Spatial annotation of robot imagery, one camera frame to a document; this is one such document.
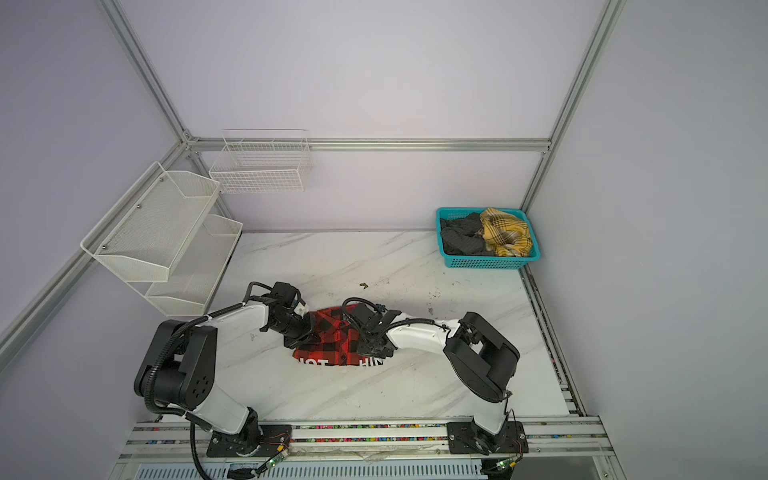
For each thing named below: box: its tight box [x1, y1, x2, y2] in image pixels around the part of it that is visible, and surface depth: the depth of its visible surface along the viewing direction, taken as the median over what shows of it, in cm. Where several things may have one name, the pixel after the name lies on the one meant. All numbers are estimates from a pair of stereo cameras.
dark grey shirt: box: [440, 212, 493, 255], surface depth 109 cm
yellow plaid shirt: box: [475, 208, 533, 257], surface depth 107 cm
